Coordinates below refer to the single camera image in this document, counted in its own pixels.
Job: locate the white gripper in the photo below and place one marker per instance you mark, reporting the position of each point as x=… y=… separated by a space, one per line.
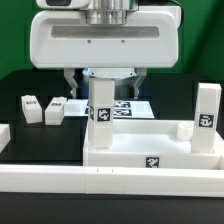
x=64 y=39

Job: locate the white desk tabletop tray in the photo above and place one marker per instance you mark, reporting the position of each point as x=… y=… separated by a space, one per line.
x=154 y=144

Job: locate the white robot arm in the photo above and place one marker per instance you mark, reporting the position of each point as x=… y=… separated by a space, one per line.
x=108 y=12

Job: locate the white marker sheet with tags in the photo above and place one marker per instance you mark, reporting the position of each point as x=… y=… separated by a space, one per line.
x=122 y=109

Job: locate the white left fence block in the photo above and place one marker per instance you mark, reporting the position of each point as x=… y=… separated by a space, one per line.
x=4 y=136

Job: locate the white front fence bar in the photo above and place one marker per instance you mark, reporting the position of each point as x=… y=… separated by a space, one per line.
x=105 y=180

